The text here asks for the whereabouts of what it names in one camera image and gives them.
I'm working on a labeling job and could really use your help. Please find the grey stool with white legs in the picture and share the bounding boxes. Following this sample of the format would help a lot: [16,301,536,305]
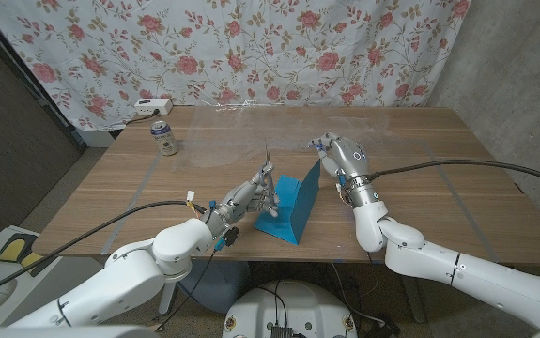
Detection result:
[158,260,252,315]

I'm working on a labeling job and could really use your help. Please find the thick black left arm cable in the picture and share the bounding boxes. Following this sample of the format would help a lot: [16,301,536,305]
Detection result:
[0,200,208,304]

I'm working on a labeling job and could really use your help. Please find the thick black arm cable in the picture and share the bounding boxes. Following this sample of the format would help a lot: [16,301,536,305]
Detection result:
[0,200,208,304]
[367,159,540,192]

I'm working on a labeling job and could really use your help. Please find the grey table leg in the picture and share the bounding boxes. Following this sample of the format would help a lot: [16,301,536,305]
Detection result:
[398,274,428,325]

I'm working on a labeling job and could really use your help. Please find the black torso cable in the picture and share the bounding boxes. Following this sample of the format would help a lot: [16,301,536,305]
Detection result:
[255,280,289,328]

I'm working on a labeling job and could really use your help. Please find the black door frame strip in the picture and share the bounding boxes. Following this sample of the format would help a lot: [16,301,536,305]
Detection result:
[0,7,87,152]

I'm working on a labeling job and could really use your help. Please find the black power strip cord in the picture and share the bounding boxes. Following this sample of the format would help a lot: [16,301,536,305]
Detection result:
[123,108,161,127]

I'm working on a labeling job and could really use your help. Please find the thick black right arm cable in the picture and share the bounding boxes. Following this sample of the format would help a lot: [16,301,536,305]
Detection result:
[367,159,540,192]

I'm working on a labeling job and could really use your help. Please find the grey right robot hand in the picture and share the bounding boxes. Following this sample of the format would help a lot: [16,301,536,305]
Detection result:
[307,131,388,208]

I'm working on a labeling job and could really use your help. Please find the white power strip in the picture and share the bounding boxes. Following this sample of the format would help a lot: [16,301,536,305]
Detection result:
[133,98,174,116]

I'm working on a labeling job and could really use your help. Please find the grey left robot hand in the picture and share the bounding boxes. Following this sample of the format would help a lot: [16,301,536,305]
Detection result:
[203,161,281,238]

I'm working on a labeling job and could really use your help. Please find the yellow black foot pedal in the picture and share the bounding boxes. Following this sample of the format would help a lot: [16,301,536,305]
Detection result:
[0,233,59,278]

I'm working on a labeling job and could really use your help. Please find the white floor platform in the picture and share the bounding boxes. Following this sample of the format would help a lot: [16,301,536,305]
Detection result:
[0,224,106,330]

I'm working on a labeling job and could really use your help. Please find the silver beverage can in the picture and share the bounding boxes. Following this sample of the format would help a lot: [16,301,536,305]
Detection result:
[149,120,180,157]

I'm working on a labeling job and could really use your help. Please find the black power adapter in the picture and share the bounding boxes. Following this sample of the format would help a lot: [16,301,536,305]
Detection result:
[365,314,402,338]

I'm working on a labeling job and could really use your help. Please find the white robot torso base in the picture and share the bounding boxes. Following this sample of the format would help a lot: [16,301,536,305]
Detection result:
[222,280,359,338]

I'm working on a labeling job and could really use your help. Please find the blue folded paper card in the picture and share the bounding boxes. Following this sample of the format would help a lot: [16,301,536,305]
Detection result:
[254,160,322,246]

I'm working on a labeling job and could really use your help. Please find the floral rose backdrop cloth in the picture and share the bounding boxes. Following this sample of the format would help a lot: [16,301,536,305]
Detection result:
[0,0,472,132]

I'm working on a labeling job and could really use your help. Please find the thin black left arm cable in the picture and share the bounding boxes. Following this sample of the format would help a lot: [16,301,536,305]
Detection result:
[154,248,218,332]

